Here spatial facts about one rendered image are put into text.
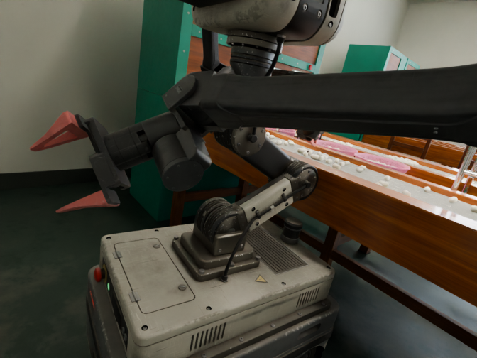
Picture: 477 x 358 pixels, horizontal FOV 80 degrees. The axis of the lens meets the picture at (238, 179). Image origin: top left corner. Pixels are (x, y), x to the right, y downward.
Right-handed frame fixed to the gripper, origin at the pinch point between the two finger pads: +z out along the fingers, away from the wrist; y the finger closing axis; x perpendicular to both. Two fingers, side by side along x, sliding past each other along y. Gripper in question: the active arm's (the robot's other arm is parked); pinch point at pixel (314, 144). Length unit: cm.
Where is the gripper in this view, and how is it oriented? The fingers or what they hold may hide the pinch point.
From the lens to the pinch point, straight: 130.9
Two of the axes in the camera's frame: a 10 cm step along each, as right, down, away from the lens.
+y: -6.3, -3.6, 6.8
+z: 4.3, 5.7, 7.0
